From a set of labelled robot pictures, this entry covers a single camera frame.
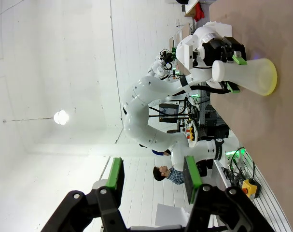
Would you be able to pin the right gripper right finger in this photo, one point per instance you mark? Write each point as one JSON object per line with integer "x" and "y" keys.
{"x": 193, "y": 176}

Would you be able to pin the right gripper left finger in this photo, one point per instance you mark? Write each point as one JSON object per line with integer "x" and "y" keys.
{"x": 115, "y": 174}

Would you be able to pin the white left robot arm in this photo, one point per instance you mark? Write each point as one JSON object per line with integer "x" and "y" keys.
{"x": 141, "y": 101}

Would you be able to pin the dark computer monitor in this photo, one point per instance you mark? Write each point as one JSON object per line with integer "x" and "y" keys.
{"x": 168, "y": 112}

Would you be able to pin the white background robot head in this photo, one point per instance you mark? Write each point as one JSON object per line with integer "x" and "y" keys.
{"x": 162, "y": 65}

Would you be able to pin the yellow emergency stop box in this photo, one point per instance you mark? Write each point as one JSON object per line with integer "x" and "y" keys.
{"x": 250, "y": 188}

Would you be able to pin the white box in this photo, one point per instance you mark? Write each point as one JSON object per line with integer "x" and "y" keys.
{"x": 171, "y": 215}

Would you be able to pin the round ceiling lamp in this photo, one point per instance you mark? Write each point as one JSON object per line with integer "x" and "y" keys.
{"x": 61, "y": 117}

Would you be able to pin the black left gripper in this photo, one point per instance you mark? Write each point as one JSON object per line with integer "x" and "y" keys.
{"x": 216, "y": 52}

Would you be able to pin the clear conical flask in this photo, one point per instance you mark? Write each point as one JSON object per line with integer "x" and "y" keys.
{"x": 257, "y": 77}

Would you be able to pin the red cloth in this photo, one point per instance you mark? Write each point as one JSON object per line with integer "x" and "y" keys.
{"x": 199, "y": 12}

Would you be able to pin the person in plaid shirt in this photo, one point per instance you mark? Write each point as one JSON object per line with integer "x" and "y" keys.
{"x": 172, "y": 176}

